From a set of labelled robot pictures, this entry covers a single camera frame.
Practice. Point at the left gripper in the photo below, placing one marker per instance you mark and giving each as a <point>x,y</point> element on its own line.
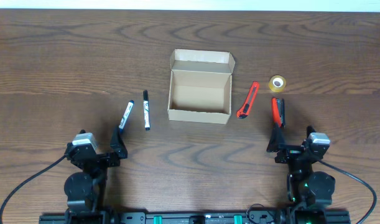
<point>120,150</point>

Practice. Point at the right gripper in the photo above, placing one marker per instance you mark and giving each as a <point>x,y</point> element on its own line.
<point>288,155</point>

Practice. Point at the red and black stapler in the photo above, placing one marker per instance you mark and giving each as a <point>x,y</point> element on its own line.
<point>278,111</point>

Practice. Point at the blue whiteboard marker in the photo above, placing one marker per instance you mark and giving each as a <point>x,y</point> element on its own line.
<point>125,116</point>

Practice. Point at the yellow tape roll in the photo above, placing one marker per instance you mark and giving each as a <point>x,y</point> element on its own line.
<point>277,83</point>

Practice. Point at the red utility knife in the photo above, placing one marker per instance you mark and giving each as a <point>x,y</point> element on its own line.
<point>244,111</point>

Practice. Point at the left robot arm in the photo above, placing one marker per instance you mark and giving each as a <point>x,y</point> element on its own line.
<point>85,189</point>

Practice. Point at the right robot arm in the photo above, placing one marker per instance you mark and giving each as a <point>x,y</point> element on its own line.
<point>306,189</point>

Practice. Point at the black whiteboard marker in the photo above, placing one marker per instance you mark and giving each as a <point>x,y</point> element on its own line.
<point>147,123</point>

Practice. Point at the open cardboard box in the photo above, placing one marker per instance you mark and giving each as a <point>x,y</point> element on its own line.
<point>200,86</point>

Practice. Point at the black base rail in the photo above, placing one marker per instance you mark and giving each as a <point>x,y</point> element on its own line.
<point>257,215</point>

